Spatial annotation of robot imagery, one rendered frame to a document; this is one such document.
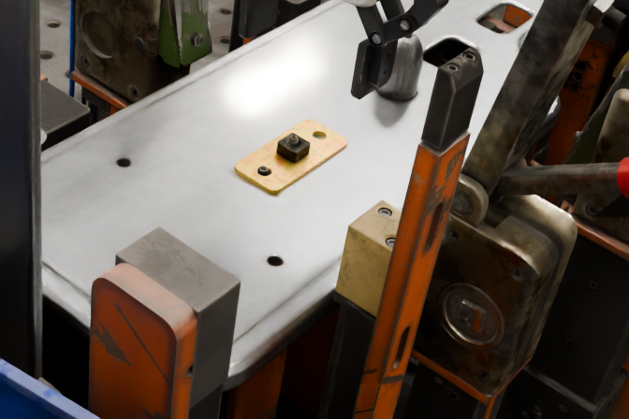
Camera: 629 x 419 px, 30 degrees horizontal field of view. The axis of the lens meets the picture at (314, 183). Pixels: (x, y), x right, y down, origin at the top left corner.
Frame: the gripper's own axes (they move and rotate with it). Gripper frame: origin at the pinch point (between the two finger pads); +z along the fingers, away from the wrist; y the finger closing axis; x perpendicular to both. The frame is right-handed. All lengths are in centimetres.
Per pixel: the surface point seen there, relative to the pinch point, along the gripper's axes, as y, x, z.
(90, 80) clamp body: 23.1, -2.6, 15.5
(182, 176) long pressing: 3.7, 7.4, 8.7
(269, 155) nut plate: 1.2, 1.7, 8.5
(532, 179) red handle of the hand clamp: -16.9, 1.0, 0.3
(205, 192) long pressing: 1.6, 7.5, 8.7
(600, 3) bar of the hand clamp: -17.6, 0.7, -11.4
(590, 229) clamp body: -16.6, -14.5, 13.8
